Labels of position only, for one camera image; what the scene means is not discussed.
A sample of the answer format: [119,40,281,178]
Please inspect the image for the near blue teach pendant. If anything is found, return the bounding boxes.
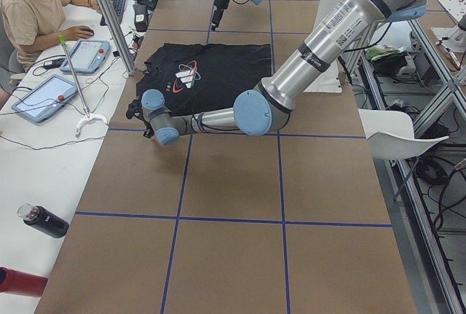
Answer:
[11,75,77,123]

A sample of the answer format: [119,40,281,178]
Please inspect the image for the black graphic t-shirt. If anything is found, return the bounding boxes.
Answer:
[126,44,272,119]

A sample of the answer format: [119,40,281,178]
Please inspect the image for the black keyboard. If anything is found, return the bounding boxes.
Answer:
[111,0,127,24]

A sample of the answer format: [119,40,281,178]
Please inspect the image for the far blue teach pendant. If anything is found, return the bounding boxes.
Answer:
[66,39,111,74]

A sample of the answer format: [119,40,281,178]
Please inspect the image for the white reacher grabber stick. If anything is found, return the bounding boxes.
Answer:
[58,34,108,138]

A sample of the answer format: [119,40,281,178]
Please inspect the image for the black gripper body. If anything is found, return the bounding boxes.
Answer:
[213,0,229,19]

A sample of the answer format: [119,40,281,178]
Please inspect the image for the black water bottle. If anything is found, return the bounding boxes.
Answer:
[17,203,69,238]

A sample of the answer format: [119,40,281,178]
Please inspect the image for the black computer mouse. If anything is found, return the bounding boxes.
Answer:
[81,28,95,36]

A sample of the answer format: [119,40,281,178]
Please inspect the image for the blue teach pendant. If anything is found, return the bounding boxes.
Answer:
[11,75,77,123]
[66,39,111,74]

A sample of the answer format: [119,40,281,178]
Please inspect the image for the black device with label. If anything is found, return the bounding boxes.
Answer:
[133,4,149,32]

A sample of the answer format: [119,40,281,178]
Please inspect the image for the red bottle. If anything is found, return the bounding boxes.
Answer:
[1,267,48,297]

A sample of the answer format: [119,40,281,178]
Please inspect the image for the aluminium frame post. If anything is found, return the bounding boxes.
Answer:
[98,0,135,76]

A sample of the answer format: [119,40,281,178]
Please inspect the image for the person in beige shirt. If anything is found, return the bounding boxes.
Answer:
[1,0,100,70]

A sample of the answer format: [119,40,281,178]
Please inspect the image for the green white cloth bundle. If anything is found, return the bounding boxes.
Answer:
[365,44,406,63]

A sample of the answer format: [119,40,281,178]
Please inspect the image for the white plastic chair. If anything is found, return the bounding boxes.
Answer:
[358,109,449,160]

